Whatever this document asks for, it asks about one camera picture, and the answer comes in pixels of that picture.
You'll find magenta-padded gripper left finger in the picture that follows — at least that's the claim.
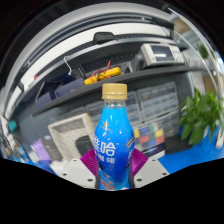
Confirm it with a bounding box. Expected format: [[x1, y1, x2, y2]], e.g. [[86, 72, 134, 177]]
[[59, 148, 100, 190]]

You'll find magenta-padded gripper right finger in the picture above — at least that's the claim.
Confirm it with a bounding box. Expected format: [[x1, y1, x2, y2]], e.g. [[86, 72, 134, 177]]
[[127, 148, 170, 190]]

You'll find blue drink bottle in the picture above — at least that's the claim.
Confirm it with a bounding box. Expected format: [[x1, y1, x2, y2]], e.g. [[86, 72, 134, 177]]
[[93, 82, 136, 192]]

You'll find small black box, white label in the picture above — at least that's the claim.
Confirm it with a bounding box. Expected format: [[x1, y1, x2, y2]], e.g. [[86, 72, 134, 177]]
[[141, 143, 167, 160]]

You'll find black zip case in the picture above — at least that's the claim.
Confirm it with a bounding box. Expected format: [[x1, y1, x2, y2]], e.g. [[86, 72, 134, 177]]
[[75, 134, 96, 158]]

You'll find clear organiser with coloured parts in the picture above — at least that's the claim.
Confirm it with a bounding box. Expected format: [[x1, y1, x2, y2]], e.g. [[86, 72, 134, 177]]
[[132, 121, 166, 151]]

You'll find flat black case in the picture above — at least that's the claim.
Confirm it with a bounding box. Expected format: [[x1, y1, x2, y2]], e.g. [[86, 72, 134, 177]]
[[164, 133, 193, 155]]

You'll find dark grey upright box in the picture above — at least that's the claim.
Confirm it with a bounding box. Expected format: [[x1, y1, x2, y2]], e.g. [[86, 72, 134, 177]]
[[40, 134, 63, 161]]

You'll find white perforated storage tray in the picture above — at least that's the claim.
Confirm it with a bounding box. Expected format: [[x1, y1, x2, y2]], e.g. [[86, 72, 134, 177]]
[[47, 112, 98, 163]]

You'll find green potted plant, white pot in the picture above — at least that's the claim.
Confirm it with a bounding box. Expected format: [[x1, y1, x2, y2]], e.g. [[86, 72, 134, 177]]
[[176, 88, 224, 148]]

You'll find black wall shelf unit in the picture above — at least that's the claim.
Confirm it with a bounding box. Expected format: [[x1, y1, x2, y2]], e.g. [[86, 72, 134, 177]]
[[0, 9, 221, 118]]

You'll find white wire rack unit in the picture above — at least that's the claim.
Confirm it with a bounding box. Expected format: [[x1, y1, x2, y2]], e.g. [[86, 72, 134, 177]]
[[168, 8, 224, 88]]

